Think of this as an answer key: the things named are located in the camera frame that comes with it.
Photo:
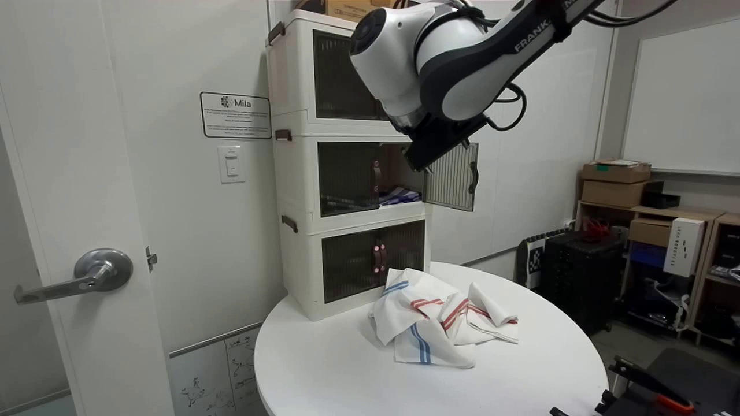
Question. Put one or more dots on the wall sign plaque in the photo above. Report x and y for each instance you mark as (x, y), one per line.
(233, 116)

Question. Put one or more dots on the black crate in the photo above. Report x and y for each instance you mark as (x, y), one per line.
(584, 277)

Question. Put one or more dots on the white room door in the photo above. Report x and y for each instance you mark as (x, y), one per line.
(67, 148)

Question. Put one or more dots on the silver door lever handle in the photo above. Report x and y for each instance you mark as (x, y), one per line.
(102, 269)

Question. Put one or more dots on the white product box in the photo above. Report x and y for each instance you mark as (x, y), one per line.
(683, 246)

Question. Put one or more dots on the cardboard box atop cabinet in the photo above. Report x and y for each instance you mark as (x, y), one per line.
(351, 9)

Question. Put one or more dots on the cardboard box on shelf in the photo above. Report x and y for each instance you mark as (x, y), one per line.
(613, 184)

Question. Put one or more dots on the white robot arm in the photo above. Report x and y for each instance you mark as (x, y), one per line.
(438, 65)

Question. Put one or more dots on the white light switch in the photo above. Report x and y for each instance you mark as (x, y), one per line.
(229, 165)

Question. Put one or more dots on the red-handled tool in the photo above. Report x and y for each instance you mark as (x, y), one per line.
(643, 393)

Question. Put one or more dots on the whiteboard on wall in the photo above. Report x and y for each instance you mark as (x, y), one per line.
(686, 103)

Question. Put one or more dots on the wooden storage shelf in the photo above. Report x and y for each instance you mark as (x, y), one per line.
(667, 277)

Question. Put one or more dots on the white red-striped cloth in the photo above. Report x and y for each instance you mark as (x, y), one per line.
(470, 317)

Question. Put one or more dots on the white stacked shelf cabinet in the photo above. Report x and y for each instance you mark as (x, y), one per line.
(337, 261)

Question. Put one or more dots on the blue items inside shelf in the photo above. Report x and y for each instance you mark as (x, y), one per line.
(398, 195)

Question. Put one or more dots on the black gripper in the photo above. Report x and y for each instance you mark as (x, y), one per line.
(435, 138)

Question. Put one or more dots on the white blue-striped cloth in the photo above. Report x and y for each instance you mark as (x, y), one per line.
(408, 317)

